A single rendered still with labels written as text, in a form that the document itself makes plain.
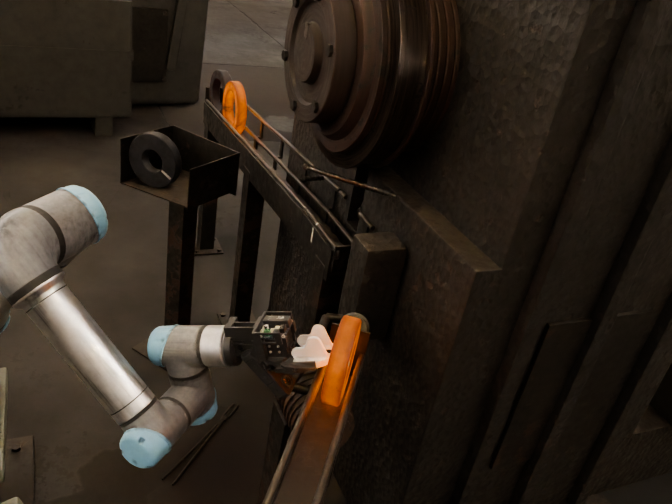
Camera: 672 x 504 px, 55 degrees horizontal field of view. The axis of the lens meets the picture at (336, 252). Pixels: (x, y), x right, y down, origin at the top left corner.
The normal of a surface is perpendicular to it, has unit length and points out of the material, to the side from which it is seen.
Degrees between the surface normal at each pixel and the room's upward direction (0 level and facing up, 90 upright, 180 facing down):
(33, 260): 44
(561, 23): 90
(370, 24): 62
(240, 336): 90
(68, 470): 0
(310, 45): 90
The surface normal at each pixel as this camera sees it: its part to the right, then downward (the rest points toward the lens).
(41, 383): 0.17, -0.85
